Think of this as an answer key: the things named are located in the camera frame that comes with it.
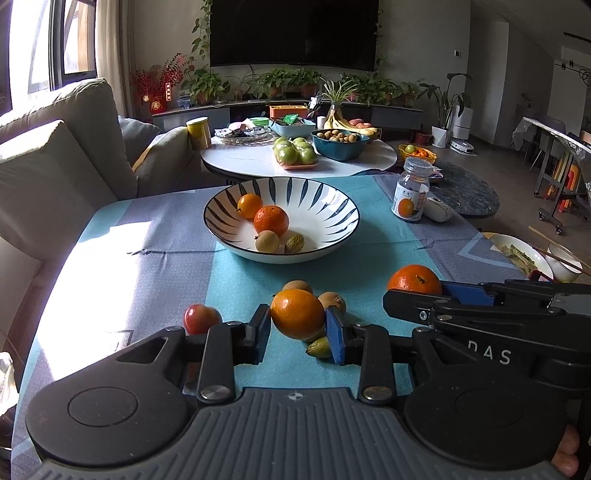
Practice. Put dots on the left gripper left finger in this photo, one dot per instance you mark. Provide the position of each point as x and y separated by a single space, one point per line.
223 347

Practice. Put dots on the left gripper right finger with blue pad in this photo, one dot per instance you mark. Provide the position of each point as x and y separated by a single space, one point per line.
373 349

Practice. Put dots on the green olive fruit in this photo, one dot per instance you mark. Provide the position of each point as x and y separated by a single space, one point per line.
320 348
294 244

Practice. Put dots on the brown kiwi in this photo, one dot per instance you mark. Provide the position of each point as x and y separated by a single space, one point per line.
267 242
299 285
332 299

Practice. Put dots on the small orange mandarin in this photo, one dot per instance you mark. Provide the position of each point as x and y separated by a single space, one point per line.
248 205

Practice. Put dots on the person's right hand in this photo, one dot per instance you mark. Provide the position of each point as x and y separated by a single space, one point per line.
565 460

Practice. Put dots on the white cup with chopsticks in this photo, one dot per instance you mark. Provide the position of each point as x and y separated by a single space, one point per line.
567 267

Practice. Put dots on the white plate with food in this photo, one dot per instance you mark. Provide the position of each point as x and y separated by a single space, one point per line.
522 255

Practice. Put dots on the blue striped white bowl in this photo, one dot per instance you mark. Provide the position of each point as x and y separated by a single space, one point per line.
323 214

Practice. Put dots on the blue grey tablecloth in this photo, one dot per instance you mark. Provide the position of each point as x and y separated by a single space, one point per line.
140 263

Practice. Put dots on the rolling metal cart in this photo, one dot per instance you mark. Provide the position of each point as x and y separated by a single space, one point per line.
565 172

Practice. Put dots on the dark marble side table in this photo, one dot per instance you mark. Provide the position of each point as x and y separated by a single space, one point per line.
468 194

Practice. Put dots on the clear jar orange label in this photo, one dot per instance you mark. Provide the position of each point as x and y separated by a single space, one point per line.
412 190

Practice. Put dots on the white oval gadget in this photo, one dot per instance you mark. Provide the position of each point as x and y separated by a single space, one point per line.
437 210

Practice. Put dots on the tray of green apples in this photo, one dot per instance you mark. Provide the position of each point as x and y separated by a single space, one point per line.
295 153

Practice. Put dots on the white round coffee table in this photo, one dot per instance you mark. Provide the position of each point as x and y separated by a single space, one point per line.
256 160

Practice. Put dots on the blue bowl of nuts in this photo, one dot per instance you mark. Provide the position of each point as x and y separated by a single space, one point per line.
339 145

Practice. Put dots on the yellow fruit basket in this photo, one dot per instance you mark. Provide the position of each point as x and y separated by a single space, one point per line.
411 150

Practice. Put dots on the white robot vacuum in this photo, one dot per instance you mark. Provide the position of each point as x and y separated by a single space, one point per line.
462 146

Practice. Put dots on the banana bunch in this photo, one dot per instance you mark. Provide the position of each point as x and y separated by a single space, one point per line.
335 121

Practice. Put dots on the light blue snack tray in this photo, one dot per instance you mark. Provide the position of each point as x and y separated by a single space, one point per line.
300 128

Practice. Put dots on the glass plate with snacks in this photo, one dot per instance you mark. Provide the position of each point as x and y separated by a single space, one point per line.
242 133

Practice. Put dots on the yellow tin can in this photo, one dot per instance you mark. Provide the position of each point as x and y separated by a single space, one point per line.
199 133

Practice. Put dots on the tall plant white pot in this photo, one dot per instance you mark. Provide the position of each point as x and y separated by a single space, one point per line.
446 106

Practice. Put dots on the orange box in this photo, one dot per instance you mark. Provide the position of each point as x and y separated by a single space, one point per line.
280 111

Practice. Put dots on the grey throw pillow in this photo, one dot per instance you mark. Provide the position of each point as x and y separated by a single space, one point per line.
137 136

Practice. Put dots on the spider plant in vase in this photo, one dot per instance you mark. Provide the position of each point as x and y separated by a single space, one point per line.
337 92

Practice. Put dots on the beige sofa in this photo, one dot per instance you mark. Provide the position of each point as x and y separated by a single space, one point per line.
63 158

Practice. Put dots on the potted green plant left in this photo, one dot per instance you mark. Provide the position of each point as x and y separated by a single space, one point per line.
203 86

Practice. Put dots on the red flower decoration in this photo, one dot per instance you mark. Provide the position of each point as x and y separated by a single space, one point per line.
154 85

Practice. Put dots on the beige curtain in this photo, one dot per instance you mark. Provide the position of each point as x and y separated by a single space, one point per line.
113 50

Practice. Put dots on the black wall television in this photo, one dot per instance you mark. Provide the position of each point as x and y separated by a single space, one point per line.
334 33

